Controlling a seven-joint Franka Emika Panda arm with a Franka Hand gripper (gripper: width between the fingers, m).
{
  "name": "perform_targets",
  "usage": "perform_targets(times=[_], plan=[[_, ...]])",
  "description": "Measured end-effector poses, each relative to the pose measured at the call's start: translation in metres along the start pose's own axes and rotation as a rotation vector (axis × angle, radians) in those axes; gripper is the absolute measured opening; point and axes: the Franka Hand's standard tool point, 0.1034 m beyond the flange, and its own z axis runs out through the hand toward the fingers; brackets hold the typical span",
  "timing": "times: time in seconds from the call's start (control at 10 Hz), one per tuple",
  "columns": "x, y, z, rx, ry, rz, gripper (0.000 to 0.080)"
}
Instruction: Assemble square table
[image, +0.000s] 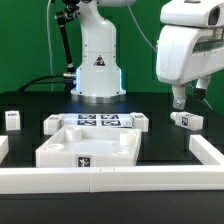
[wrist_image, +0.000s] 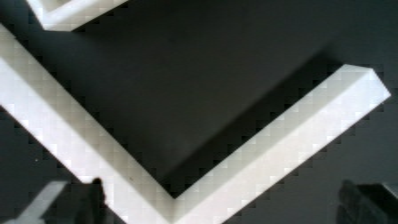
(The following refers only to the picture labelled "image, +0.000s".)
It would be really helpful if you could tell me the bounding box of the white fence rail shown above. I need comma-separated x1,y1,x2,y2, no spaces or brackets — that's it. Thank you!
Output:
189,135,224,166
0,136,9,164
0,165,224,194

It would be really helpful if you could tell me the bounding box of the white front fence rail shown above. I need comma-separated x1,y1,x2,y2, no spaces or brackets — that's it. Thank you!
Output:
0,165,224,194

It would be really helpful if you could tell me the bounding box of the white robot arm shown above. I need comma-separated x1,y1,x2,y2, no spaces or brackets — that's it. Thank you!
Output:
65,0,224,110

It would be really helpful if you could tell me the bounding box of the white right fence rail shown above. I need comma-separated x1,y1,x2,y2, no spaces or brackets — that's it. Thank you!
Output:
189,135,224,166

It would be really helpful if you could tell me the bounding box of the black cable bundle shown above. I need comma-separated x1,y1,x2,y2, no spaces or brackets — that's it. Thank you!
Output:
17,74,68,93

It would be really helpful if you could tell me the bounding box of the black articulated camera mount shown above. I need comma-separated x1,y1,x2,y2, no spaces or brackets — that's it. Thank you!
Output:
55,0,80,93

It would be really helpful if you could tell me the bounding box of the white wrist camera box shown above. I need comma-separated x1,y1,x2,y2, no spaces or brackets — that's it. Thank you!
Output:
160,0,224,27

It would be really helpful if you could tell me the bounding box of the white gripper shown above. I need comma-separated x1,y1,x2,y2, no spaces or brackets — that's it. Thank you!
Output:
156,25,224,110

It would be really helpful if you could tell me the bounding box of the white fiducial marker base sheet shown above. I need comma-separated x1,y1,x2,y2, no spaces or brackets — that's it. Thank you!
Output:
63,113,131,127

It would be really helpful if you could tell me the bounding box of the white left fence rail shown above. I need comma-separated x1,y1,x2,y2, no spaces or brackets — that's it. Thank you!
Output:
0,136,9,164

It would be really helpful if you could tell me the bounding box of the white vertical cable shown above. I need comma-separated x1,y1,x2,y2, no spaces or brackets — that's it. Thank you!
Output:
46,0,55,92

